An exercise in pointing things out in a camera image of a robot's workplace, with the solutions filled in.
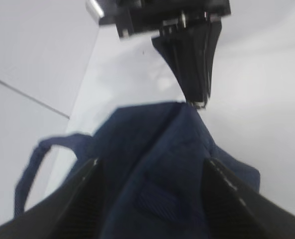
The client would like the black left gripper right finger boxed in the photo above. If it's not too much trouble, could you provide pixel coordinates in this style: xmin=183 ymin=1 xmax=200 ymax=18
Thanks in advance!
xmin=201 ymin=158 xmax=295 ymax=239

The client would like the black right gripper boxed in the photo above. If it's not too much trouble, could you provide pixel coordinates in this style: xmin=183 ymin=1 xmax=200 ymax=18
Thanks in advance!
xmin=97 ymin=0 xmax=231 ymax=102

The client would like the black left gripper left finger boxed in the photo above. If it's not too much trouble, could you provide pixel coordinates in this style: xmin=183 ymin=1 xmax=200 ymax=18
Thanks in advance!
xmin=0 ymin=159 xmax=105 ymax=239

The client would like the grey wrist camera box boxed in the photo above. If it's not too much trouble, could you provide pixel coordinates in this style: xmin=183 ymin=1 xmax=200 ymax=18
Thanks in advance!
xmin=86 ymin=0 xmax=117 ymax=19

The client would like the navy blue lunch bag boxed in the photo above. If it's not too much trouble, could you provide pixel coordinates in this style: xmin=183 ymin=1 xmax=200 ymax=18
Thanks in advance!
xmin=14 ymin=102 xmax=260 ymax=239

